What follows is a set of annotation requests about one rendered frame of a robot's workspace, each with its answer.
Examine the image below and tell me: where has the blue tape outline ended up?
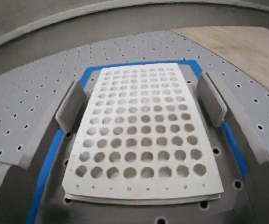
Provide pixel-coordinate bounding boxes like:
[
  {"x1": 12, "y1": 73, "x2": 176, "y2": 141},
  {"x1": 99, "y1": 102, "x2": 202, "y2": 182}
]
[{"x1": 25, "y1": 59, "x2": 248, "y2": 224}]

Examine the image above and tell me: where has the white well plate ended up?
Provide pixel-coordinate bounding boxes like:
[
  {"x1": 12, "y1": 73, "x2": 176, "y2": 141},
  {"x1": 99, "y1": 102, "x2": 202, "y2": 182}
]
[{"x1": 61, "y1": 63, "x2": 224, "y2": 206}]

